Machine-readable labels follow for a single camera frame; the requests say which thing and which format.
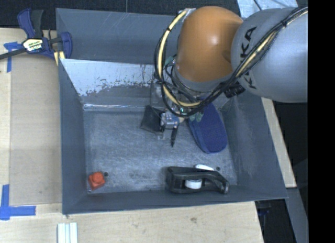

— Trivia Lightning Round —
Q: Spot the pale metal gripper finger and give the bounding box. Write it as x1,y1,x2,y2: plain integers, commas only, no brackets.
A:
161,112,180,148
157,126,168,141

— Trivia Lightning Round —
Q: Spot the black wedge-shaped object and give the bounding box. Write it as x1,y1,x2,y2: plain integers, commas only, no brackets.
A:
140,105,165,133

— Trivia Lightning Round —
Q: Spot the grey metal bin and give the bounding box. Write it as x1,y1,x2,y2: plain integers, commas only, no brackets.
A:
55,7,289,215

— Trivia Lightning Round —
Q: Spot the blue oval pad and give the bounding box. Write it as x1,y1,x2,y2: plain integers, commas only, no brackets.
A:
187,102,229,154

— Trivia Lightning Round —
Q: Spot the small orange-red block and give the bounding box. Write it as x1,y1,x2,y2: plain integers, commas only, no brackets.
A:
87,171,106,191

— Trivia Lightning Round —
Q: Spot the pale wood flat board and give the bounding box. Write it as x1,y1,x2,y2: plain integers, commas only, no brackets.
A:
9,56,63,207

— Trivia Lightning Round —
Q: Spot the black handled tool white roller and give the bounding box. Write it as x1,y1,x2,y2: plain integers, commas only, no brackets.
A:
165,163,230,195

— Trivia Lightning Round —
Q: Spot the black cylinder on white bracket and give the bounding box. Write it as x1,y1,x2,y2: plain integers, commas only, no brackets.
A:
224,82,246,99

